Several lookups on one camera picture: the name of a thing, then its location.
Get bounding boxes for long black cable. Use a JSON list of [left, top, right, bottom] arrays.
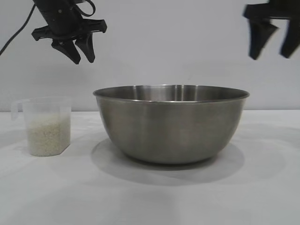
[[0, 4, 36, 56]]

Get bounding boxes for clear plastic measuring cup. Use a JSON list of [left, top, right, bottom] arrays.
[[10, 96, 72, 157]]

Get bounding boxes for short looped black cable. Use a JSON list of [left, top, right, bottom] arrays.
[[72, 0, 96, 17]]

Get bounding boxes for white rice grains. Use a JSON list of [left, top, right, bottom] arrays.
[[27, 112, 71, 157]]

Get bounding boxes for stainless steel mixing bowl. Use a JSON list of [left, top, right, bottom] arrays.
[[92, 84, 250, 166]]

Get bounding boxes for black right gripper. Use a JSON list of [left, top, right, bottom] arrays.
[[242, 0, 300, 60]]

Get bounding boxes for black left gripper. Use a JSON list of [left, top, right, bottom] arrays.
[[31, 0, 108, 65]]

